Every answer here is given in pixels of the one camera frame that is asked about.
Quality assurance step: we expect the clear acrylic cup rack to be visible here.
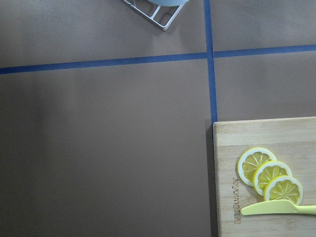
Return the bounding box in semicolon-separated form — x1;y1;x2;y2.
122;0;186;31

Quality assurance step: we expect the lemon slice middle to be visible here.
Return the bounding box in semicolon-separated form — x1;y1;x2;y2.
252;160;292;196

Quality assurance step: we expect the lemon slice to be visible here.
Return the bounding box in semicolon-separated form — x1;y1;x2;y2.
237;147;277;187
252;160;292;196
263;175;304;205

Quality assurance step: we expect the lemon slice near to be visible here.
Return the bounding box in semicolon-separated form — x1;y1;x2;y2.
263;175;304;205

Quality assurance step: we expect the light blue cup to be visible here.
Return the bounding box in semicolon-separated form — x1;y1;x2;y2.
149;0;189;7

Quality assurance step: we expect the bamboo cutting board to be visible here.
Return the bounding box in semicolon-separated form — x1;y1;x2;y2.
213;117;316;237

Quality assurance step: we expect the lemon slice far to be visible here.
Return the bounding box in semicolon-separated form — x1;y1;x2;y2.
237;147;277;187

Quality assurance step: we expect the yellow plastic knife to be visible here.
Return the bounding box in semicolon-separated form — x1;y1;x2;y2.
240;200;316;215

